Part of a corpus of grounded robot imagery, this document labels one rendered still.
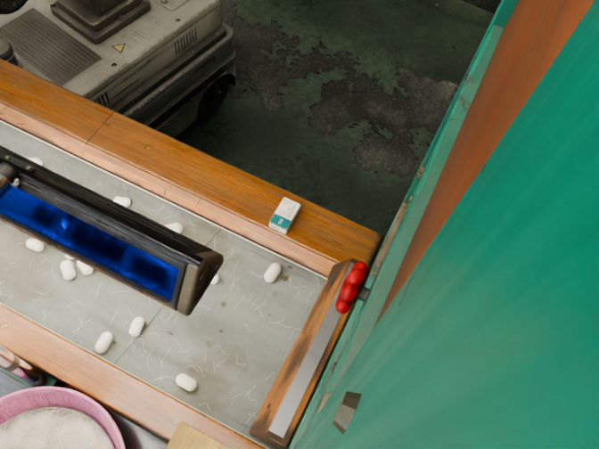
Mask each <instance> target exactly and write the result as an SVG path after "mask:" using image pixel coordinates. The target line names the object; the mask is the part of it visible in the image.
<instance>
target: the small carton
mask: <svg viewBox="0 0 599 449"><path fill-rule="evenodd" d="M300 206H301V205H300V204H299V203H297V202H295V201H293V200H290V199H288V198H285V197H283V200H282V201H281V203H280V205H279V206H278V208H277V210H276V211H275V213H274V214H273V216H272V217H271V219H270V221H269V227H271V228H273V229H275V230H277V231H278V232H280V233H283V234H286V233H287V232H288V231H289V229H290V227H291V225H292V223H293V221H294V220H295V218H296V216H297V215H298V213H299V212H300Z"/></svg>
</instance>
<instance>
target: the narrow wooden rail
mask: <svg viewBox="0 0 599 449"><path fill-rule="evenodd" d="M0 345H1V346H3V347H5V348H6V349H7V350H9V351H10V352H12V353H13V354H15V355H17V356H18V357H19V358H20V359H21V360H23V361H24V362H26V363H29V364H30V365H32V366H34V367H36V368H37V369H39V370H40V371H43V372H44V373H46V374H48V375H50V376H52V377H53V378H55V379H57V380H58V381H60V382H61V383H62V384H64V385H65V386H67V387H69V388H71V389H73V390H75V391H78V392H79V393H82V394H84V395H86V396H89V397H90V398H92V399H93V400H95V401H96V402H97V403H98V404H100V405H101V406H103V407H105V408H107V409H108V410H110V411H112V412H115V413H116V414H117V415H119V416H121V417H123V418H124V419H126V420H129V421H130V422H132V423H134V424H135V425H137V426H138V427H140V428H142V429H145V430H146V431H148V432H150V433H152V434H153V435H154V436H156V437H159V438H160V439H162V440H164V441H166V442H169V441H170V439H171V438H172V436H173V435H174V433H175V431H176V429H177V427H178V425H179V423H180V422H181V421H182V422H184V423H186V424H187V425H189V426H191V427H193V428H195V429H197V430H199V431H200V432H202V433H204V434H205V435H207V436H209V437H212V438H214V439H215V440H217V441H218V442H220V443H222V444H223V445H226V446H228V447H230V448H232V449H267V448H265V447H264V446H262V445H260V444H258V443H256V442H254V441H252V440H250V439H249V438H247V437H245V436H243V435H241V434H240V433H238V432H236V431H234V430H232V429H230V428H228V427H227V426H225V425H223V424H221V423H220V422H218V421H216V420H213V419H211V418H210V417H209V416H207V415H205V414H203V413H201V412H199V411H197V410H195V409H193V408H192V407H190V406H189V405H187V404H184V403H182V402H180V401H179V400H177V399H175V398H174V397H172V396H170V395H168V394H166V393H164V392H162V391H160V390H159V389H157V388H155V387H153V386H151V385H150V384H148V383H146V382H144V381H142V380H140V379H138V378H137V377H135V376H133V375H131V374H129V373H128V372H126V371H123V370H121V369H120V368H119V367H117V366H115V365H113V364H111V363H109V362H107V361H105V360H103V359H102V358H100V357H99V356H97V355H94V354H92V353H90V352H89V351H87V350H85V349H84V348H82V347H80V346H78V345H76V344H74V343H72V342H70V341H68V340H67V339H65V338H63V337H61V336H59V335H58V334H56V333H54V332H52V331H49V330H48V329H47V328H45V327H43V326H41V325H39V324H38V323H36V322H33V321H31V320H30V319H29V318H27V317H25V316H23V315H21V314H19V313H17V312H15V311H13V310H12V309H10V308H8V307H7V306H4V305H2V304H0Z"/></svg>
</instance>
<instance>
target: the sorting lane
mask: <svg viewBox="0 0 599 449"><path fill-rule="evenodd" d="M0 145H1V146H3V147H5V148H6V149H8V150H10V151H13V152H15V153H17V154H19V155H21V156H22V157H24V158H40V159H41V160H43V167H46V168H48V169H50V170H52V171H53V172H55V173H57V174H59V175H61V176H64V177H66V178H68V179H70V180H71V181H73V182H75V183H77V184H81V185H83V186H85V187H86V188H88V189H90V190H92V191H94V192H97V193H99V194H101V195H102V196H104V197H106V198H108V199H110V200H114V198H115V197H117V196H120V197H127V198H130V199H131V205H130V206H129V207H126V208H129V209H131V210H133V211H135V212H137V213H139V214H141V215H143V216H146V217H148V218H150V219H151V220H153V221H155V222H157V223H159V224H161V225H169V224H173V223H180V224H181V225H182V226H183V231H182V232H181V233H180V234H182V235H184V236H185V237H187V238H190V239H192V240H194V241H197V242H199V243H200V244H202V245H204V246H206V247H208V248H210V249H212V250H215V251H216V252H218V253H220V254H222V255H223V257H224V262H223V264H222V265H221V267H220V268H219V270H218V271H217V275H218V276H219V278H220V280H219V283H218V284H210V285H209V286H208V288H207V289H206V291H205V292H204V294H203V296H202V297H201V299H200V301H199V303H198V304H197V306H196V307H195V308H194V310H193V312H192V313H191V314H190V315H188V316H185V315H183V314H180V313H178V310H177V311H175V310H173V309H171V308H169V307H167V306H164V305H162V304H161V303H160V302H158V301H156V300H154V299H152V298H149V297H147V296H145V295H144V294H142V293H140V292H138V291H136V290H134V289H132V288H130V287H128V286H127V285H125V284H123V283H121V282H118V281H116V280H114V279H112V278H111V277H109V276H108V275H106V274H104V273H101V272H99V271H97V270H95V269H94V270H93V272H92V273H91V274H89V275H85V274H83V273H82V272H81V270H80V269H79V268H78V266H77V262H78V261H77V260H76V259H75V258H74V259H67V258H66V257H65V254H64V253H62V252H60V251H59V250H57V249H55V248H53V247H51V246H49V245H47V244H44V243H43V245H44V248H43V250H42V251H39V252H36V251H34V250H32V249H29V248H27V246H26V241H27V240H28V239H35V238H33V237H31V236H29V235H27V234H26V233H24V232H22V231H20V230H18V229H16V228H14V227H12V226H10V225H8V224H6V223H4V222H2V221H1V220H0V304H2V305H4V306H7V307H8V308H10V309H12V310H13V311H15V312H17V313H19V314H21V315H23V316H25V317H27V318H29V319H30V320H31V321H33V322H36V323H38V324H39V325H41V326H43V327H45V328H47V329H48V330H49V331H52V332H54V333H56V334H58V335H59V336H61V337H63V338H65V339H67V340H68V341H70V342H72V343H74V344H76V345H78V346H80V347H82V348H84V349H85V350H87V351H89V352H90V353H92V354H94V355H97V356H99V357H100V358H102V359H103V360H105V361H107V362H109V363H111V364H113V365H115V366H117V367H119V368H120V369H121V370H123V371H126V372H128V373H129V374H131V375H133V376H135V377H137V378H138V379H140V380H142V381H144V382H146V383H148V384H150V385H151V386H153V387H155V388H157V389H159V390H160V391H162V392H164V393H166V394H168V395H170V396H172V397H174V398H175V399H177V400H179V401H180V402H182V403H184V404H187V405H189V406H190V407H192V408H193V409H195V410H197V411H199V412H201V413H203V414H205V415H207V416H209V417H210V418H211V419H213V420H216V421H218V422H220V423H221V424H223V425H225V426H227V427H228V428H230V429H232V430H234V431H236V432H238V433H240V434H241V435H243V436H245V437H247V438H249V439H250V440H252V441H254V442H256V443H258V444H260V445H262V446H264V447H265V448H267V449H274V448H273V447H271V446H270V445H267V444H265V443H263V442H261V441H260V440H258V439H256V438H255V437H252V436H251V435H250V433H249V431H250V428H251V426H252V424H253V423H254V421H255V420H256V419H257V417H258V413H259V410H260V408H261V406H262V404H263V403H264V401H265V399H266V397H267V394H268V393H269V391H270V389H271V387H272V386H273V384H274V382H275V379H276V377H277V375H278V373H279V371H280V370H281V368H282V366H283V364H284V362H285V360H286V358H287V356H288V354H289V353H290V351H291V348H292V347H293V345H294V343H295V341H296V340H297V338H298V337H299V335H300V332H301V330H302V328H303V326H304V324H305V322H306V320H307V318H308V316H309V314H310V312H311V310H312V308H313V306H314V304H315V302H316V300H317V298H318V296H319V294H320V292H321V290H322V288H323V286H324V285H325V283H326V280H327V278H326V277H324V276H322V275H321V274H319V273H315V272H313V271H311V270H309V269H307V268H306V267H304V266H302V265H299V264H297V263H295V262H293V261H291V260H289V259H287V258H285V257H282V256H280V255H278V254H276V253H274V252H273V251H271V250H269V249H266V248H263V247H261V246H259V245H258V244H256V243H254V242H252V241H249V240H247V239H245V238H243V237H242V236H240V235H238V234H235V233H232V232H230V231H228V230H226V229H225V228H223V227H221V226H219V225H217V224H214V223H212V222H210V221H208V220H206V219H204V218H202V217H200V216H197V215H195V214H194V213H192V212H190V211H188V210H186V209H184V208H180V207H179V206H177V205H175V204H173V203H171V202H169V201H167V200H164V199H162V198H161V197H159V196H157V195H154V194H152V193H150V192H148V191H146V190H144V189H142V188H140V187H138V186H136V185H134V184H131V183H130V182H127V181H125V180H123V179H121V178H119V177H117V176H115V175H113V174H111V173H109V172H107V171H105V170H103V169H100V168H98V167H96V166H94V165H92V164H90V163H88V162H86V161H84V160H82V159H80V158H78V157H76V156H73V155H71V154H69V153H67V152H66V151H63V150H61V149H59V148H57V147H55V146H53V145H51V144H50V143H46V142H44V141H42V140H40V139H38V138H36V137H35V136H33V135H30V134H28V133H26V132H24V131H22V130H20V129H18V128H16V127H13V126H11V125H9V124H7V123H5V122H3V121H2V120H0ZM64 260H69V261H71V262H72V263H73V265H74V269H75V271H76V277H75V278H74V279H73V280H71V281H68V280H65V279H64V278H63V276H62V270H61V268H60V265H61V262H62V261H64ZM273 263H277V264H279V265H280V266H281V268H282V270H281V272H280V273H279V275H278V276H277V278H276V279H275V281H274V282H266V281H265V278H264V275H265V272H266V271H267V269H268V268H269V266H271V265H272V264H273ZM136 317H143V318H144V321H145V324H144V327H143V329H142V332H141V334H140V335H139V336H138V337H132V336H131V335H130V334H129V329H130V327H131V324H132V322H133V321H134V319H135V318H136ZM106 331H108V332H110V333H111V334H112V335H113V341H112V342H111V344H110V345H109V347H108V349H107V351H106V352H104V353H102V354H99V353H97V352H96V351H95V348H94V347H95V344H96V343H97V341H98V339H99V338H100V337H101V335H102V334H103V333H104V332H106ZM181 373H184V374H186V375H187V376H189V377H191V378H193V379H195V380H196V382H197V388H196V389H195V390H194V391H187V390H186V389H184V388H181V387H179V386H178V385H177V383H176V377H177V376H178V375H179V374H181Z"/></svg>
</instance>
